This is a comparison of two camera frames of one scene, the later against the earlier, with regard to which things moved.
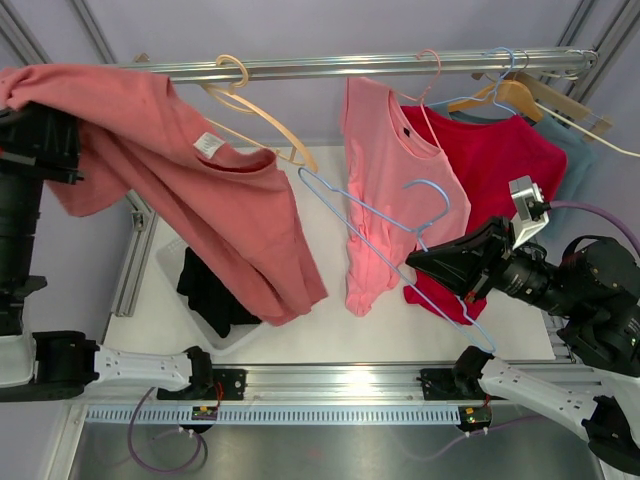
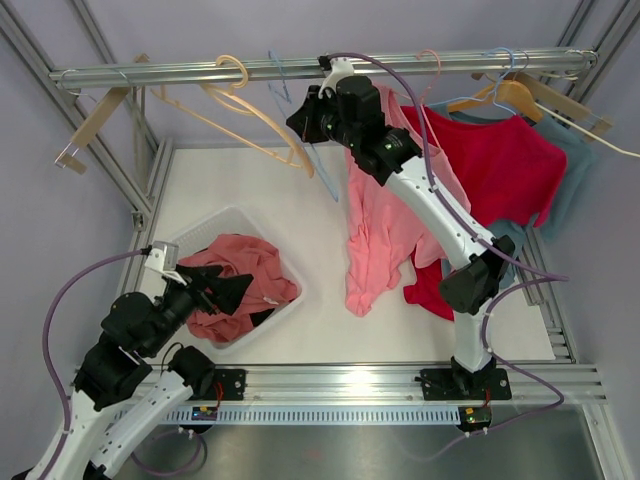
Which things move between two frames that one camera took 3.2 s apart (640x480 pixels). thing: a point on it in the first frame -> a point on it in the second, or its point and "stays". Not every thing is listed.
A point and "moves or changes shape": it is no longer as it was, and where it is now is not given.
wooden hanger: (514, 92) stays
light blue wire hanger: (424, 240) moves or changes shape
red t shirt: (489, 154) stays
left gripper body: (37, 160) -> (180, 305)
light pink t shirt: (401, 197) stays
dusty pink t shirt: (232, 208) moves or changes shape
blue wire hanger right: (496, 87) stays
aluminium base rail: (353, 383) stays
